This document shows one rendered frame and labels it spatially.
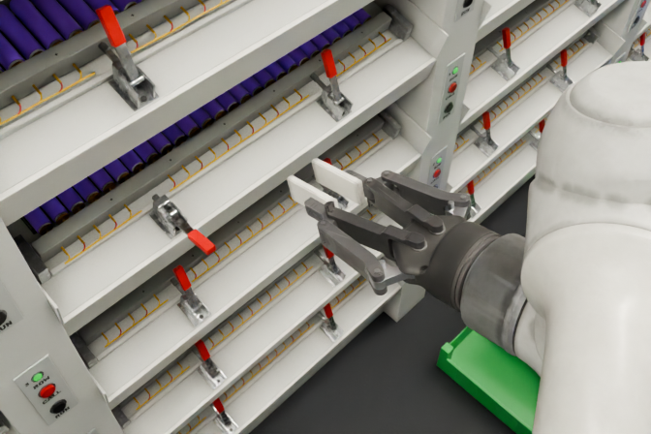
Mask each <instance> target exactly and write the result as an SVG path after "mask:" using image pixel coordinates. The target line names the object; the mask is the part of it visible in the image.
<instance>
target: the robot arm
mask: <svg viewBox="0 0 651 434"><path fill-rule="evenodd" d="M312 166H313V170H314V173H315V177H316V181H317V182H318V183H320V184H322V185H324V186H326V187H327V188H329V189H330V190H332V191H334V192H336V193H338V194H340V195H342V196H343V197H345V198H347V199H349V200H351V201H353V202H355V203H357V204H359V205H363V204H365V198H367V202H368V206H369V207H370V203H371V206H372V205H374V206H375V207H376V208H378V209H379V210H381V211H382V212H383V213H385V214H386V216H388V217H389V218H390V219H392V220H393V221H394V222H396V223H397V224H398V225H400V226H401V227H402V228H403V229H400V228H397V227H395V226H393V225H388V226H387V227H386V226H383V225H381V224H378V223H375V222H373V221H370V220H368V219H365V218H362V217H360V216H357V215H355V214H353V213H350V212H348V211H345V210H343V209H340V208H339V207H338V202H337V199H335V198H333V197H331V196H329V195H328V194H326V193H324V192H322V191H320V190H318V189H317V188H315V187H313V186H311V185H309V184H307V183H306V182H304V181H302V180H300V179H298V178H296V177H295V176H293V175H290V176H289V177H288V178H287V180H288V184H289V187H290V191H291V195H292V198H293V200H294V201H296V202H298V203H300V204H302V205H304V206H305V209H306V212H307V214H308V215H309V216H310V217H312V218H314V219H315V220H317V221H319V222H318V223H317V227H318V231H319V235H320V239H321V242H322V244H323V245H324V247H325V248H327V249H328V250H329V251H330V252H332V253H333V254H334V255H336V256H337V257H338V258H339V259H341V260H342V261H343V262H345V263H346V264H347V265H349V266H350V267H351V268H353V269H354V270H355V271H356V272H358V273H359V274H360V275H362V276H363V277H364V278H365V279H367V280H368V281H369V283H370V285H371V287H372V289H373V291H374V293H375V294H376V295H385V294H386V293H387V292H388V287H387V286H389V285H392V284H395V283H397V282H400V281H404V282H405V283H408V284H413V285H419V286H422V287H423V288H425V289H426V290H427V291H428V292H429V293H430V294H431V295H433V296H434V297H435V298H437V299H439V300H440V301H442V302H444V303H445V304H446V305H448V306H450V307H451V308H453V309H455V310H456V311H458V312H460V313H461V317H462V320H463V322H464V324H465V325H466V326H467V327H469V328H470V329H472V330H474V331H475V332H477V333H478V334H480V335H482V336H483V337H485V338H487V339H488V340H490V341H492V342H493V343H495V344H497V345H498V346H500V347H501V348H503V349H504V350H505V351H506V352H507V353H509V354H511V355H512V356H515V357H518V358H520V359H521V360H522V361H524V362H525V363H527V364H528V365H529V366H530V367H531V368H532V369H533V370H535V371H536V373H537V374H538V375H539V376H540V377H541V380H540V387H539V393H538V400H537V406H536V412H535V418H534V425H533V431H532V434H651V62H646V61H635V62H623V63H616V64H611V65H607V66H603V67H601V68H599V69H596V70H594V71H592V72H591V73H589V74H588V75H586V76H585V77H583V78H581V79H579V80H577V81H576V82H574V83H573V84H571V85H570V86H569V87H568V88H567V89H566V90H565V91H564V92H563V94H562V95H561V96H560V98H559V99H558V101H557V103H556V104H555V106H554V108H553V109H552V111H551V113H550V115H549V116H548V118H547V120H546V122H545V125H544V128H543V130H542V135H541V138H540V141H539V145H538V150H537V161H536V173H535V179H534V180H533V181H532V182H531V183H530V186H529V192H528V207H527V222H526V235H525V237H523V236H521V235H519V234H516V233H508V234H506V235H503V236H501V235H500V234H498V233H496V232H493V231H491V230H489V229H487V228H485V227H483V226H481V225H479V224H477V223H475V222H470V221H467V220H469V219H470V218H471V208H470V197H469V196H468V195H467V194H460V193H451V192H446V191H443V190H441V189H438V188H435V187H433V186H430V185H427V184H425V183H422V182H419V181H417V180H414V179H412V178H410V177H407V176H404V175H401V174H399V173H396V172H393V171H391V170H384V171H382V173H381V176H380V177H377V178H373V177H368V178H367V177H365V176H363V175H361V174H359V173H357V172H355V171H353V170H345V171H342V170H340V169H338V168H336V167H334V166H332V165H330V164H328V163H326V162H324V161H322V160H320V159H318V158H315V159H313V160H312ZM394 185H396V186H397V187H395V186H394ZM430 213H431V214H430ZM432 214H434V215H432ZM360 244H362V245H364V246H366V247H369V248H371V249H374V250H376V251H378V252H381V253H383V254H384V255H385V256H386V258H388V259H389V260H392V261H394V262H396V265H397V266H390V265H389V264H388V263H386V261H385V260H378V259H377V258H376V256H375V255H374V254H372V253H371V252H370V251H369V250H367V249H366V248H364V247H363V246H362V245H360Z"/></svg>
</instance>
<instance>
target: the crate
mask: <svg viewBox="0 0 651 434"><path fill-rule="evenodd" d="M437 366H438V367H439V368H441V369H442V370H443V371H444V372H445V373H446V374H448V375H449V376H450V377H451V378H452V379H453V380H455V381H456V382H457V383H458V384H459V385H460V386H462V387H463V388H464V389H465V390H466V391H468V392H469V393H470V394H471V395H472V396H473V397H475V398H476V399H477V400H478V401H479V402H480V403H481V404H482V405H483V406H484V407H485V408H486V409H488V410H489V411H490V412H491V413H492V414H493V415H495V416H496V417H497V418H498V419H499V420H501V421H502V422H503V423H504V424H505V425H506V426H508V427H509V428H510V429H511V430H512V431H513V432H515V433H516V434H532V431H533V425H534V418H535V412H536V406H537V400H538V393H539V387H540V380H541V377H540V376H539V375H538V374H537V373H536V371H535V370H533V369H532V368H531V367H530V366H529V365H528V364H527V363H525V362H524V361H522V360H521V359H520V358H518V357H517V356H512V355H511V354H509V353H507V352H506V351H505V350H504V349H503V348H501V347H500V346H498V345H497V344H495V343H493V342H492V341H490V340H488V339H487V338H485V337H483V336H482V335H480V334H478V333H477V332H475V331H474V330H472V329H470V328H469V327H467V326H466V327H465V328H464V329H463V330H462V331H461V332H460V333H459V334H458V335H457V336H456V337H455V338H454V339H453V340H452V341H451V342H450V343H448V342H447V343H446V344H445V345H444V346H443V347H442V348H441V352H440V354H439V358H438V361H437Z"/></svg>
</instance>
